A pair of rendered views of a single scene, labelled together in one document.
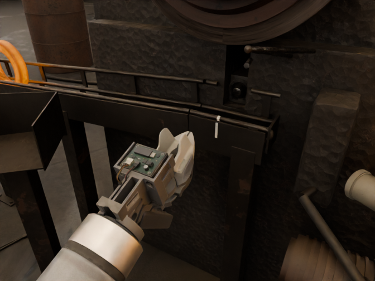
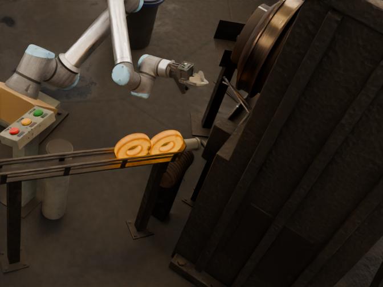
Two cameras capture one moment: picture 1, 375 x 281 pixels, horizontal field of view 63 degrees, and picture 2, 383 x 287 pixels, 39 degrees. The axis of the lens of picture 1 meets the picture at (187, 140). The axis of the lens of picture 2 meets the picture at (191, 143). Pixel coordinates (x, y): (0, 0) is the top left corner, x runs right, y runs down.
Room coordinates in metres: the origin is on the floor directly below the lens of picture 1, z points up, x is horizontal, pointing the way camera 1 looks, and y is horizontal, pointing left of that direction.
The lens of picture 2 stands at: (0.01, -1.96, 2.48)
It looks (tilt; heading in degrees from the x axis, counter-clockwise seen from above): 47 degrees down; 76
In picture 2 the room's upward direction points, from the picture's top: 21 degrees clockwise
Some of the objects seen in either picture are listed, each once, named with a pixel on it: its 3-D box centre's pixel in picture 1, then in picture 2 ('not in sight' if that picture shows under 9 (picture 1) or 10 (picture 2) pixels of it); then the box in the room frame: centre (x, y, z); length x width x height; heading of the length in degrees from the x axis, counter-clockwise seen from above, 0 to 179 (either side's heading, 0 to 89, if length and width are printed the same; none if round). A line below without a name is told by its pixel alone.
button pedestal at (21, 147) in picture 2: not in sight; (25, 162); (-0.31, -0.32, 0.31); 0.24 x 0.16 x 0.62; 61
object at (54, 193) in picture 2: not in sight; (56, 181); (-0.15, -0.36, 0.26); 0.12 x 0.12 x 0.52
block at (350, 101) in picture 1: (325, 147); (220, 142); (0.56, -0.30, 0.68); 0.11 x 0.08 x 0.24; 151
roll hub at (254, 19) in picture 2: not in sight; (251, 35); (0.58, -0.04, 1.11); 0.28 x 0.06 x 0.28; 61
